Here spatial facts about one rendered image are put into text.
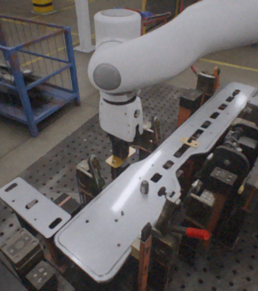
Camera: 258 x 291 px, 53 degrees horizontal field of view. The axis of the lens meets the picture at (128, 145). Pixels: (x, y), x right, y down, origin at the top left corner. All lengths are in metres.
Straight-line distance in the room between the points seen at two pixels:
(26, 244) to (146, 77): 0.55
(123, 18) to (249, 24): 0.20
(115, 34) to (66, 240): 0.59
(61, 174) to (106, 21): 1.07
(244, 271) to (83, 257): 0.65
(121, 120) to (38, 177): 0.95
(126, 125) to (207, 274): 0.74
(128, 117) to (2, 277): 0.51
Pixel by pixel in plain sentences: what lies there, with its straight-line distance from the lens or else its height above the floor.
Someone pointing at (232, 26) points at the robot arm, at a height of 1.58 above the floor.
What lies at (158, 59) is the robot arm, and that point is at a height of 1.55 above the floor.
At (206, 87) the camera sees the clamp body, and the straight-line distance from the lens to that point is 1.64.
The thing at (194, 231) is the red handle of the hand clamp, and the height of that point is 1.14.
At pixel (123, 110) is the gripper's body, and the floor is 1.41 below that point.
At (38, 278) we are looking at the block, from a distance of 0.71.
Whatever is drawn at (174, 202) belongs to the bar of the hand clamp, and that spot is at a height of 1.21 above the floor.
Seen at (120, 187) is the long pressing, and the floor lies 1.00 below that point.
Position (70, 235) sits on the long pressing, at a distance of 0.83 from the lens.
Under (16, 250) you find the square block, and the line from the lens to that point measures 0.78.
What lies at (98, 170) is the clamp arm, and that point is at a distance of 0.91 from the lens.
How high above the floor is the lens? 1.70
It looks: 40 degrees down
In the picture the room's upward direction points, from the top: straight up
